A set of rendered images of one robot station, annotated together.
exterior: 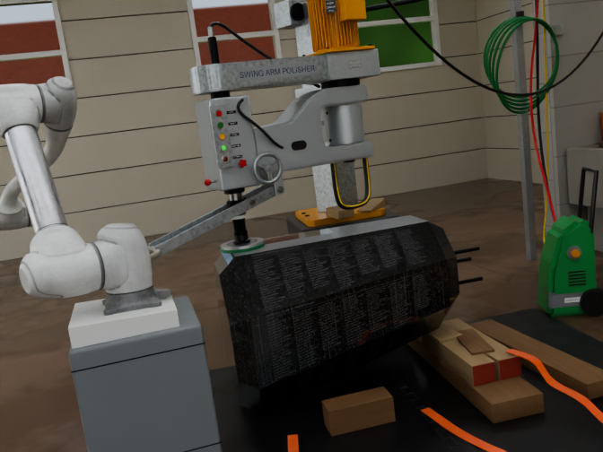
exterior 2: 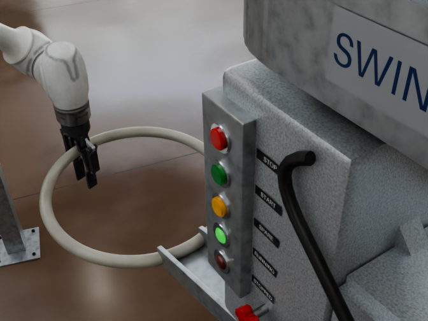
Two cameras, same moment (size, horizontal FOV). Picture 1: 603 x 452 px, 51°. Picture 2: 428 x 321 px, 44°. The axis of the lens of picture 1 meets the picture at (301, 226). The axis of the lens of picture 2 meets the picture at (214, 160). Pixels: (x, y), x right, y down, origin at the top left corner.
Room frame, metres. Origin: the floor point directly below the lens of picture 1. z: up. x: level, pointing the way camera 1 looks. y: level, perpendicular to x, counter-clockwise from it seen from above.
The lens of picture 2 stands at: (2.79, -0.18, 1.80)
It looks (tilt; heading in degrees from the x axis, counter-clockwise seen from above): 38 degrees down; 84
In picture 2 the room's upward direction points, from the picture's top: 1 degrees counter-clockwise
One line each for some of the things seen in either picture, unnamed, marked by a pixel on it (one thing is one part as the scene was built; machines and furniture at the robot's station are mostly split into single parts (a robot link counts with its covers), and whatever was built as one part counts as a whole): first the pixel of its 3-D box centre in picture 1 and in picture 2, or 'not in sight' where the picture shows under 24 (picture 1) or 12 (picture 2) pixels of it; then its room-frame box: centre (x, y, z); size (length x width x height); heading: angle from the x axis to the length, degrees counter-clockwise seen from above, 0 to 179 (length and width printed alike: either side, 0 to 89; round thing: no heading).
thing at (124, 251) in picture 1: (121, 256); not in sight; (2.02, 0.60, 1.02); 0.18 x 0.16 x 0.22; 127
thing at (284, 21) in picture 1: (290, 14); not in sight; (3.93, -0.10, 2.00); 0.20 x 0.18 x 0.15; 9
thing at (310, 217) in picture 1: (338, 212); not in sight; (3.94, -0.25, 0.76); 0.49 x 0.49 x 0.05; 9
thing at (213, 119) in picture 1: (221, 136); (230, 200); (2.86, 0.31, 1.35); 0.08 x 0.03 x 0.28; 117
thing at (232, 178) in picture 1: (243, 143); (380, 266); (3.03, 0.23, 1.30); 0.36 x 0.22 x 0.45; 117
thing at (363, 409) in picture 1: (358, 410); not in sight; (2.61, -0.15, 0.07); 0.30 x 0.12 x 0.12; 102
